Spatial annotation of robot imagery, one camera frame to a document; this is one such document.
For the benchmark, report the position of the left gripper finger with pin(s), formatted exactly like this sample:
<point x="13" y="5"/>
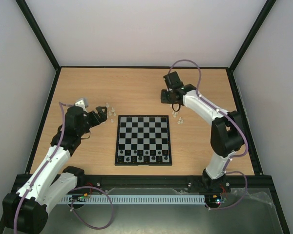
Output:
<point x="101" y="110"/>
<point x="102" y="118"/>

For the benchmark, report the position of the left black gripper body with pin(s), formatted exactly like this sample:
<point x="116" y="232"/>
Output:
<point x="94" y="122"/>

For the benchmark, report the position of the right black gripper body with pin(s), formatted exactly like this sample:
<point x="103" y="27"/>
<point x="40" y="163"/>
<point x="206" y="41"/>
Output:
<point x="167" y="96"/>

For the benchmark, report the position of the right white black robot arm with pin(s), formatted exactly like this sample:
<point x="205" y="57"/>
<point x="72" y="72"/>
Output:
<point x="227" y="137"/>

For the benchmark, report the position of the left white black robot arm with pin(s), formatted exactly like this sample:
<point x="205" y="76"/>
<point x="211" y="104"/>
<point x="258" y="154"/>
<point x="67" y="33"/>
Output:
<point x="27" y="209"/>

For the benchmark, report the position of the black chess pieces row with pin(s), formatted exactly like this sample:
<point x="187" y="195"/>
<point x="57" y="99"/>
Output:
<point x="143" y="156"/>

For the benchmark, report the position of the black and silver chessboard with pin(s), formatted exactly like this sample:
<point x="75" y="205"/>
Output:
<point x="143" y="132"/>

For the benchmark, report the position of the grey slotted cable duct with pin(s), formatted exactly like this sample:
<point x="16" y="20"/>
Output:
<point x="136" y="199"/>

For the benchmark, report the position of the black aluminium frame rail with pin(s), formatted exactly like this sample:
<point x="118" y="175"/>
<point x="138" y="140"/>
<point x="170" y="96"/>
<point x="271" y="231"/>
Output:
<point x="193" y="183"/>

